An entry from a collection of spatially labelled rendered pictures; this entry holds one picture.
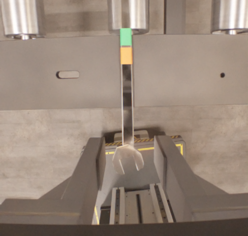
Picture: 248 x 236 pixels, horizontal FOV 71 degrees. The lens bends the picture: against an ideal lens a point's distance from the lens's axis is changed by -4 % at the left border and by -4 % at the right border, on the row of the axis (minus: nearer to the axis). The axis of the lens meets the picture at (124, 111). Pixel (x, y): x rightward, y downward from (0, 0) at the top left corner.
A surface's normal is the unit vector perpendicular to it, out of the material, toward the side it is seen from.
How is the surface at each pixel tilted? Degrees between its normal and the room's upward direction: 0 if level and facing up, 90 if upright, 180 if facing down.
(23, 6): 31
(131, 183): 0
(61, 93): 0
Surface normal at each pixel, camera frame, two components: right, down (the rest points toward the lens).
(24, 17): 0.51, 0.20
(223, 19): -0.80, 0.17
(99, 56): 0.00, 0.25
